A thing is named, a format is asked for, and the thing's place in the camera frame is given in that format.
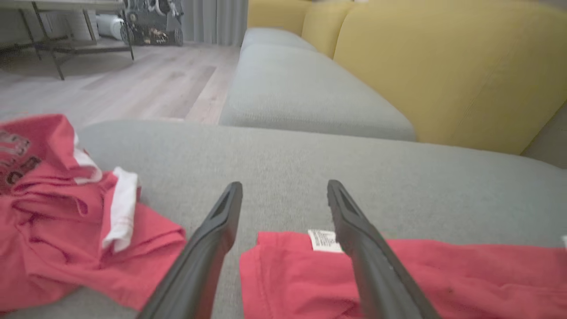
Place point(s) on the narrow yellow sofa back cushion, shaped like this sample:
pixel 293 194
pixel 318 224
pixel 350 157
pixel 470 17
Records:
pixel 325 26

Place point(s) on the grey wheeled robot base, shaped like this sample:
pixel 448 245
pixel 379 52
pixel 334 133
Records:
pixel 153 31

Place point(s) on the short grey sofa seat cushion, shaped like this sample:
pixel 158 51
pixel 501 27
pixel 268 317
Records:
pixel 270 37

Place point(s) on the wide yellow sofa back cushion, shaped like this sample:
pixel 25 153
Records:
pixel 452 75

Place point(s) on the white round appliance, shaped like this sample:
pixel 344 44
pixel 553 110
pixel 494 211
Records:
pixel 110 26

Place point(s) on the grey curtain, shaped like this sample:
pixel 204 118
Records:
pixel 212 20

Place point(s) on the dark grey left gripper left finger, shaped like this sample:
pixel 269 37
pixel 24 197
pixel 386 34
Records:
pixel 195 279

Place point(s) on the grey top metal side table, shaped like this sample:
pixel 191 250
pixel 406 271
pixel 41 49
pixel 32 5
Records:
pixel 66 4

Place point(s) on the white black robot figure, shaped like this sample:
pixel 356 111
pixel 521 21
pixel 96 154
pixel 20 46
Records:
pixel 164 4

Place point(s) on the grey fabric sofa ottoman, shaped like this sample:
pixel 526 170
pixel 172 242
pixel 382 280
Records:
pixel 283 168

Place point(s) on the red white printed shorts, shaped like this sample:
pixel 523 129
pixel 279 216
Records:
pixel 53 230

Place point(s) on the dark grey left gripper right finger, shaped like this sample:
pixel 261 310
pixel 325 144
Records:
pixel 381 283

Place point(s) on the long grey sofa seat cushion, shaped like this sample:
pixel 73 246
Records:
pixel 305 93

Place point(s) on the red white sleeveless jersey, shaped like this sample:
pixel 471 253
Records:
pixel 301 283

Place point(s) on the white ribbed cylinder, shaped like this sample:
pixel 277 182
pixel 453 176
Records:
pixel 82 24

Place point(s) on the yellow sofa armrest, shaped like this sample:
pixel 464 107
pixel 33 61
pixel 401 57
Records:
pixel 274 13

